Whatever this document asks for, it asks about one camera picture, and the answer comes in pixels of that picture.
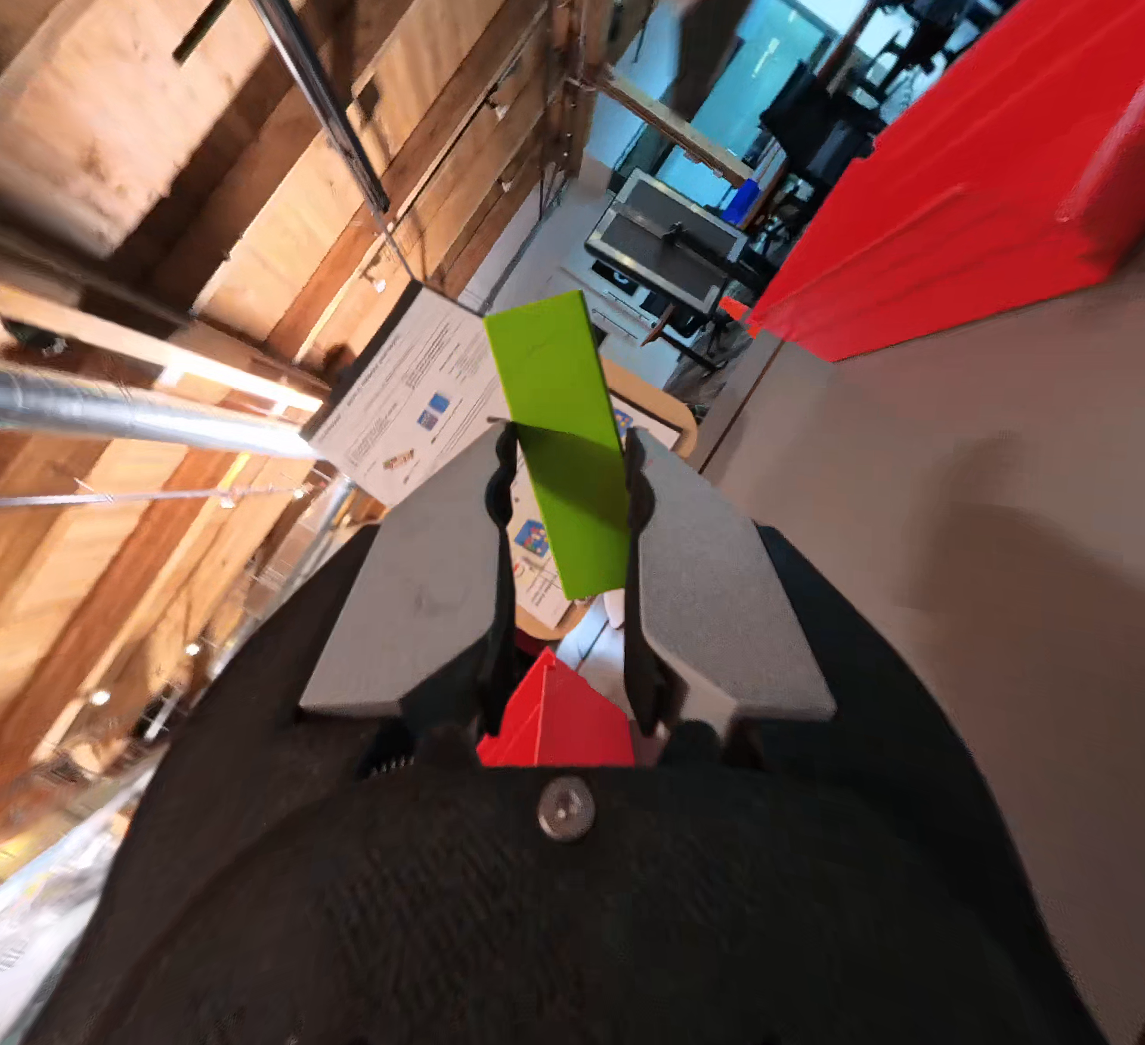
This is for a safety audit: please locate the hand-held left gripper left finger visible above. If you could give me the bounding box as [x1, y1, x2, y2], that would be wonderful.
[298, 421, 522, 739]

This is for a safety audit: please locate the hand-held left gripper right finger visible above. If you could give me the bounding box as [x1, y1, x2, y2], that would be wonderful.
[621, 426, 839, 740]

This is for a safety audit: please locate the red plastic bin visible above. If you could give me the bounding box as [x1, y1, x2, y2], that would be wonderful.
[745, 0, 1145, 364]
[474, 647, 638, 769]

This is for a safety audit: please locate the lime green plank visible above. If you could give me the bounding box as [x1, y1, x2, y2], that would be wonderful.
[483, 289, 633, 601]

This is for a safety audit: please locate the instruction poster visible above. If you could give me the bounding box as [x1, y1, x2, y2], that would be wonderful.
[307, 280, 627, 630]

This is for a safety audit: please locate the grey panel board on stand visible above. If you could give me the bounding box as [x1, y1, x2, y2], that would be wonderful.
[584, 167, 751, 371]

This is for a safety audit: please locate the black office chair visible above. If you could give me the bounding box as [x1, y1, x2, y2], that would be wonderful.
[759, 60, 889, 197]

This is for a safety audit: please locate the silver ventilation duct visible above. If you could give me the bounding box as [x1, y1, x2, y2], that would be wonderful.
[0, 365, 318, 460]

